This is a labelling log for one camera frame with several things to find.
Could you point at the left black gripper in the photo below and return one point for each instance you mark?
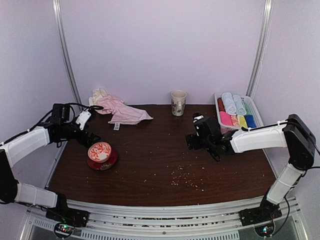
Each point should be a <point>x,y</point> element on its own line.
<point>82,140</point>

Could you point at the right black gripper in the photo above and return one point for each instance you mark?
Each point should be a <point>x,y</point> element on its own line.
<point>196,145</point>

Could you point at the red white patterned bowl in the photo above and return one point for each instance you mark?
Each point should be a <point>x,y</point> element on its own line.
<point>99,152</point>

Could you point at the pink towel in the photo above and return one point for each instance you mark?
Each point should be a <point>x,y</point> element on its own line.
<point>225,118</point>
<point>121,113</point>

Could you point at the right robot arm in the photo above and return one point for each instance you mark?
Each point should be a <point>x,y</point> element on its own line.
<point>291,135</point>

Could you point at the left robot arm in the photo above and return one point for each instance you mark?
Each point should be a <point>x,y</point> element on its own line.
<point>59,125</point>

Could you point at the pink rolled towel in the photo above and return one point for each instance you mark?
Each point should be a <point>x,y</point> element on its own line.
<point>225,118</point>

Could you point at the orange patterned rolled towel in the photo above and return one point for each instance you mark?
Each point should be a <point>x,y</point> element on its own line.
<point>234,121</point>

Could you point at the dark red rolled towel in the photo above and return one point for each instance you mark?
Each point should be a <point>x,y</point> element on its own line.
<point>221,106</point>

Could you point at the light blue rolled towel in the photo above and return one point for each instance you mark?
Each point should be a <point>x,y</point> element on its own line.
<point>229,104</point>

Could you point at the yellow rolled towel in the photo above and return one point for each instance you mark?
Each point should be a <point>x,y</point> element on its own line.
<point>242,121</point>

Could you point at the pale blue rolled towel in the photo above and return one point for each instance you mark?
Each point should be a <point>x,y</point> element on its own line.
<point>240,106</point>

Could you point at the cream crumpled towel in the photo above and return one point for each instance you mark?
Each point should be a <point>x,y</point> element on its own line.
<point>97,95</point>

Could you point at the green rolled towel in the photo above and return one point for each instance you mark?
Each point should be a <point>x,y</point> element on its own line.
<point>248,111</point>

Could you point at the floral ceramic mug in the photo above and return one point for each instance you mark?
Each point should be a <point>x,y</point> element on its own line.
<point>178,102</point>

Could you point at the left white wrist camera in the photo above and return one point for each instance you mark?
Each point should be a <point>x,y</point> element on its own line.
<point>82,119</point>

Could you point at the right aluminium frame post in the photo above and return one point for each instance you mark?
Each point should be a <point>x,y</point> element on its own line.
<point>261,47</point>

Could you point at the aluminium frame post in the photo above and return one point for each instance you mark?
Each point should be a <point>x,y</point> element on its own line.
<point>64,48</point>
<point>261,47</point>

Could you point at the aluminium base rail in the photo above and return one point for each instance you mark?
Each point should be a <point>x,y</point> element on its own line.
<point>218,221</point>

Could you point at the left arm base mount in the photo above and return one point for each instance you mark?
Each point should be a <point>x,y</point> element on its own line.
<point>68,221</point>

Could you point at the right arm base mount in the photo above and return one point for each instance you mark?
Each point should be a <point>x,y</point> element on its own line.
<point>261,218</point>

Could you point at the left aluminium frame post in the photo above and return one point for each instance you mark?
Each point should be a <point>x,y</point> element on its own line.
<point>64,48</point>

